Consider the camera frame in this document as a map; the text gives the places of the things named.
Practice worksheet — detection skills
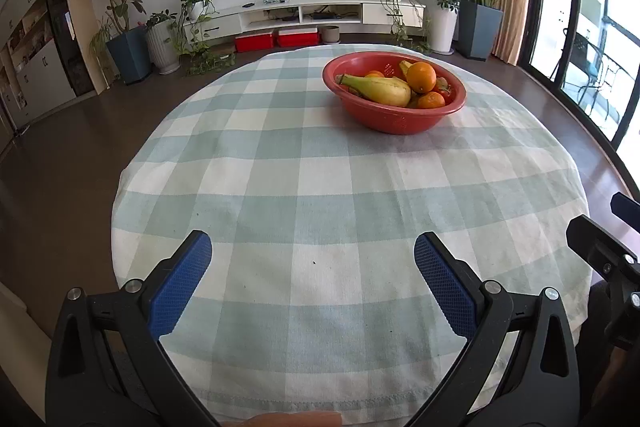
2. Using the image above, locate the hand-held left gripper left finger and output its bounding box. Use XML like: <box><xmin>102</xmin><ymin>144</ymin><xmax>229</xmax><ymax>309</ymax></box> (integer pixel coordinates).
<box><xmin>45</xmin><ymin>229</ymin><xmax>221</xmax><ymax>427</ymax></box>

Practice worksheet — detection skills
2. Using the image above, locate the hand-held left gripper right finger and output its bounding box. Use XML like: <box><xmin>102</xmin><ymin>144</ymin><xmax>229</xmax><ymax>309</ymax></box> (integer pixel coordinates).
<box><xmin>407</xmin><ymin>231</ymin><xmax>581</xmax><ymax>427</ymax></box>

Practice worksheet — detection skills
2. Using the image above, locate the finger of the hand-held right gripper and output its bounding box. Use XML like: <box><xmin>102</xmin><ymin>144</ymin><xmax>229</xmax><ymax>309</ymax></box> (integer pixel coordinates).
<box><xmin>566</xmin><ymin>214</ymin><xmax>640</xmax><ymax>285</ymax></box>
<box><xmin>611</xmin><ymin>193</ymin><xmax>640</xmax><ymax>228</ymax></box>

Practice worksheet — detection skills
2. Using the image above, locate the red plastic bowl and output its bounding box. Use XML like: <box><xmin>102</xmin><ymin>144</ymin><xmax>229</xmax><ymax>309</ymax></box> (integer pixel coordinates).
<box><xmin>322</xmin><ymin>52</ymin><xmax>467</xmax><ymax>136</ymax></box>

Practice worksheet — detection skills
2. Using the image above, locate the spotted yellow banana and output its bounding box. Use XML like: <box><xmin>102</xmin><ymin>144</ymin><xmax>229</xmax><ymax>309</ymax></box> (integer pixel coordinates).
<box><xmin>336</xmin><ymin>74</ymin><xmax>412</xmax><ymax>108</ymax></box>

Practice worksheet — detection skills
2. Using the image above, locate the person's left hand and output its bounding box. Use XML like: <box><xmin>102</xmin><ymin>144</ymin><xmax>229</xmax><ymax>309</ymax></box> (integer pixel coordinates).
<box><xmin>240</xmin><ymin>411</ymin><xmax>344</xmax><ymax>427</ymax></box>

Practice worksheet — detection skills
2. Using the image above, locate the person's leg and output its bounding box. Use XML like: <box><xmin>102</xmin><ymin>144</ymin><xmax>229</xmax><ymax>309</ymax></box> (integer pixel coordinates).
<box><xmin>577</xmin><ymin>282</ymin><xmax>640</xmax><ymax>427</ymax></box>

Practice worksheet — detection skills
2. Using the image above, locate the black balcony table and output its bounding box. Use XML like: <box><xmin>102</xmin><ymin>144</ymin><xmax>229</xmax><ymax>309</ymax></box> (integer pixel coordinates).
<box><xmin>595</xmin><ymin>54</ymin><xmax>631</xmax><ymax>122</ymax></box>

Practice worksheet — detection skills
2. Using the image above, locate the black balcony chair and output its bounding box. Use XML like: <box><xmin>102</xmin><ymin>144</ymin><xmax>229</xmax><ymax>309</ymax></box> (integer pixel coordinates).
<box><xmin>550</xmin><ymin>32</ymin><xmax>601</xmax><ymax>102</ymax></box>

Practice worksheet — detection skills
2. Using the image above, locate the green white checked tablecloth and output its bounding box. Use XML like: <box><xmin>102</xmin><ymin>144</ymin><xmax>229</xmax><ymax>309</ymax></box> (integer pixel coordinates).
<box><xmin>111</xmin><ymin>43</ymin><xmax>592</xmax><ymax>423</ymax></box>

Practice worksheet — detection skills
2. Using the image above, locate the plant in white ribbed pot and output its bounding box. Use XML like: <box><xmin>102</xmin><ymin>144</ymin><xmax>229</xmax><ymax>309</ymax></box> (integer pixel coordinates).
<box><xmin>145</xmin><ymin>9</ymin><xmax>182</xmax><ymax>75</ymax></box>

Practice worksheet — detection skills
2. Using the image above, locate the dark tall panel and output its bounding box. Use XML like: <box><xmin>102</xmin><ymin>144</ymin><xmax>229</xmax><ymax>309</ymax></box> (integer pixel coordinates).
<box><xmin>41</xmin><ymin>0</ymin><xmax>98</xmax><ymax>98</ymax></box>

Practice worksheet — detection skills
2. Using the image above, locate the red storage box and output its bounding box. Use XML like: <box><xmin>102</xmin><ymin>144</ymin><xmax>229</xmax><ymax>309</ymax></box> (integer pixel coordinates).
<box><xmin>277</xmin><ymin>27</ymin><xmax>320</xmax><ymax>48</ymax></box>
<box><xmin>235</xmin><ymin>32</ymin><xmax>275</xmax><ymax>54</ymax></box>

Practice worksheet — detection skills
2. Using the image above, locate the small tree in white pot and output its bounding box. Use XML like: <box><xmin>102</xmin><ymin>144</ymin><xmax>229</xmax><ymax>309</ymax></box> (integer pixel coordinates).
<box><xmin>415</xmin><ymin>0</ymin><xmax>462</xmax><ymax>55</ymax></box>

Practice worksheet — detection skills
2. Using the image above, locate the white television cabinet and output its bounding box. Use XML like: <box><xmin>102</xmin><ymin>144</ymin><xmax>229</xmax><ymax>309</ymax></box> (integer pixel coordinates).
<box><xmin>182</xmin><ymin>0</ymin><xmax>427</xmax><ymax>42</ymax></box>

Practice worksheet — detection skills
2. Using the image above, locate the white wall cabinet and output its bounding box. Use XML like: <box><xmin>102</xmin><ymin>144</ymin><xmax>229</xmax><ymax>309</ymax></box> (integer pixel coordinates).
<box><xmin>0</xmin><ymin>0</ymin><xmax>76</xmax><ymax>132</ymax></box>

